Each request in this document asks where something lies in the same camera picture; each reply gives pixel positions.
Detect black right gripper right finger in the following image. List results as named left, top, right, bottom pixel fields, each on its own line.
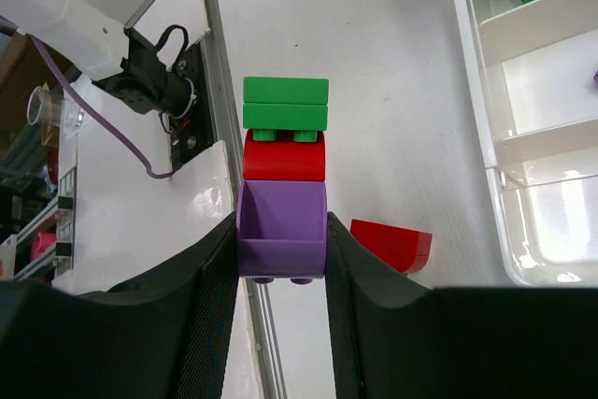
left=325, top=216, right=597, bottom=398

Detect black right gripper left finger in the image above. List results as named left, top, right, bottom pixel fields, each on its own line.
left=1, top=217, right=239, bottom=398

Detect red double half-round lego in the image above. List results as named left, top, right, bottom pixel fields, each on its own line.
left=349, top=219, right=433, bottom=274

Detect purple oval flower lego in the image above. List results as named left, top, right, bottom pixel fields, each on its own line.
left=235, top=180, right=327, bottom=283

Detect red half-round lego brick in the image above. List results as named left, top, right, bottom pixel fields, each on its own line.
left=243, top=130, right=326, bottom=182

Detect green lego plates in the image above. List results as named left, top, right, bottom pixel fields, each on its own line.
left=242, top=77, right=330, bottom=143

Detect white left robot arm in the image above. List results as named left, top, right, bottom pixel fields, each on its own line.
left=1, top=0, right=196, bottom=119

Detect white three-compartment tray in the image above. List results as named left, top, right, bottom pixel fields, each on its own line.
left=453, top=0, right=597, bottom=287

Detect aluminium frame rail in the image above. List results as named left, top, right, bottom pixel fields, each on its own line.
left=202, top=0, right=288, bottom=398

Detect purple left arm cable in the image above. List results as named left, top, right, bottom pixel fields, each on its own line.
left=30, top=36, right=175, bottom=180

